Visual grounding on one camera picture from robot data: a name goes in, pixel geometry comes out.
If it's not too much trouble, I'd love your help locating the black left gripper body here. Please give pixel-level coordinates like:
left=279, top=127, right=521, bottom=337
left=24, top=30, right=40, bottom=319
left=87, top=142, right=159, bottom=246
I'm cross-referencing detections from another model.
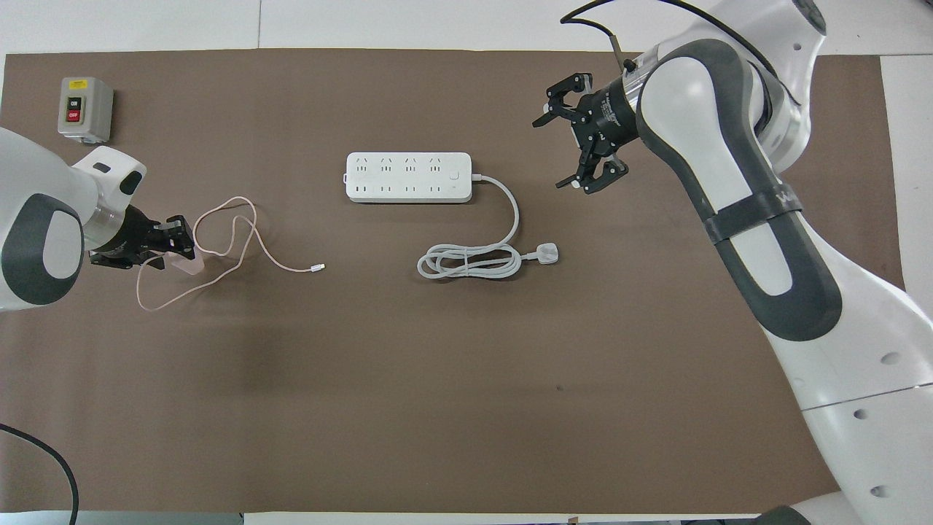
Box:
left=89, top=206, right=170, bottom=269

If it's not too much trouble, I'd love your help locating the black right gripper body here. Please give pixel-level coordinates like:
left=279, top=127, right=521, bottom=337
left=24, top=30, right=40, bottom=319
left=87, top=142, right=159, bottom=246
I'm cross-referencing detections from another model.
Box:
left=579, top=73, right=646, bottom=158

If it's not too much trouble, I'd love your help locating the pink charger adapter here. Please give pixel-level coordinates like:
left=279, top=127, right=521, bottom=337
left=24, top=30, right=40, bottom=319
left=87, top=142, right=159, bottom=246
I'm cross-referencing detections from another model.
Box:
left=165, top=250, right=207, bottom=276

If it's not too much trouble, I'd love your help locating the pink charging cable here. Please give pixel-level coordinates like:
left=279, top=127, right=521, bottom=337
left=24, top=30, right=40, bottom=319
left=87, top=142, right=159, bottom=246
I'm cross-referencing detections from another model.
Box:
left=136, top=195, right=327, bottom=313

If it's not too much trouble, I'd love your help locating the white power strip with cord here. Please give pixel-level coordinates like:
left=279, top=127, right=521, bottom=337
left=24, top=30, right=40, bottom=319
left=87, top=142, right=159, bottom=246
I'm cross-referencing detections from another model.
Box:
left=344, top=151, right=561, bottom=281

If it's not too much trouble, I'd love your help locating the brown table mat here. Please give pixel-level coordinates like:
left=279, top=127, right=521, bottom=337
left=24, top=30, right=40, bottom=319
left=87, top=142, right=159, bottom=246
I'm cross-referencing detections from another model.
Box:
left=0, top=48, right=906, bottom=515

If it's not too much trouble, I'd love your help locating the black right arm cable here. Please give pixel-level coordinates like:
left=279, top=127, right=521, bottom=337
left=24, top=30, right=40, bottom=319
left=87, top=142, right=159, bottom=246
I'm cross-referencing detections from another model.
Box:
left=560, top=0, right=803, bottom=103

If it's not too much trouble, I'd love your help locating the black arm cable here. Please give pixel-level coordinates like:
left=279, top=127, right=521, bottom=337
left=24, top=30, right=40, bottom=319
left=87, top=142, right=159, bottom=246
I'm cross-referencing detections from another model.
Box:
left=0, top=423, right=79, bottom=525
left=560, top=0, right=803, bottom=103

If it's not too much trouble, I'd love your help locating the grey on-off switch box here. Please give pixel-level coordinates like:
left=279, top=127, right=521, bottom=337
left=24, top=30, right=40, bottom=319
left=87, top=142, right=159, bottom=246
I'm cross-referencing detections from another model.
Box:
left=58, top=77, right=114, bottom=144

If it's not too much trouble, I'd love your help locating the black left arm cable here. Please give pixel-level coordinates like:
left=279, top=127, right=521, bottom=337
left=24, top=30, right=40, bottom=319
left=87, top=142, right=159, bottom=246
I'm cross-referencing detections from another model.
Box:
left=0, top=423, right=79, bottom=525

